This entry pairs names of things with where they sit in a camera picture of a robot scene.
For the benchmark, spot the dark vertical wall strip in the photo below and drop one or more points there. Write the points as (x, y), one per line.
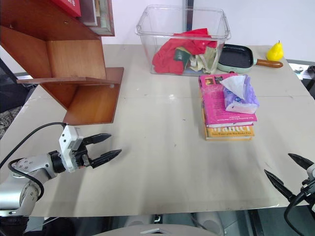
(189, 9)

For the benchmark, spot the dark green cloth piece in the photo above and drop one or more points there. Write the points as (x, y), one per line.
(180, 54)

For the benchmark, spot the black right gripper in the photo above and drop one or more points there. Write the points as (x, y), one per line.
(306, 190)

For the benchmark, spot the wooden shelf unit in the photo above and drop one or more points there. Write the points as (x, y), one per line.
(73, 56)

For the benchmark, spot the red cloth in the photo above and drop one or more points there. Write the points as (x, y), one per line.
(167, 57)

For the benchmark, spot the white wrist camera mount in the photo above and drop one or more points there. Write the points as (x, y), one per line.
(312, 170)
(67, 137)

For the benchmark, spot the clear plastic storage bin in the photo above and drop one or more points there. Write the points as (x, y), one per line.
(147, 27)

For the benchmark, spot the purple tissue pack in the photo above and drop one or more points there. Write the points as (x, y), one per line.
(242, 98)

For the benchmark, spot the grey rounded robot torso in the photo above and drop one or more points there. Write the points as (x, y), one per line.
(152, 231)

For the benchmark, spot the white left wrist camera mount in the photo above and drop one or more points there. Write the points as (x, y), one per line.
(67, 137)

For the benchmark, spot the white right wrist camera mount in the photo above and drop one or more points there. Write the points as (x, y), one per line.
(312, 170)

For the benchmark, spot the pink book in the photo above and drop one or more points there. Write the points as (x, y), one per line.
(214, 103)

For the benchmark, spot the black object beside table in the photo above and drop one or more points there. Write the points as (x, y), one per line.
(310, 78)

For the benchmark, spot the patterned grey fabric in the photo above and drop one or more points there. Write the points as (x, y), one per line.
(8, 121)

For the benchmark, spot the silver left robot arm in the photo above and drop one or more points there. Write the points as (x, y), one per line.
(29, 166)

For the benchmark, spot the yellow book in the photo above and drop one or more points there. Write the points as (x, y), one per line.
(229, 134)

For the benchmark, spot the cream cloth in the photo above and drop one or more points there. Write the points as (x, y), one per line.
(209, 60)

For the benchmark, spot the red book with white print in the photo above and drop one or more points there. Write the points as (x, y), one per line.
(71, 6)

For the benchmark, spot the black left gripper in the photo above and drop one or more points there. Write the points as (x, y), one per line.
(80, 156)

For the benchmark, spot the yellow pear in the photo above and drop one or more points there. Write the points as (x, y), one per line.
(275, 52)

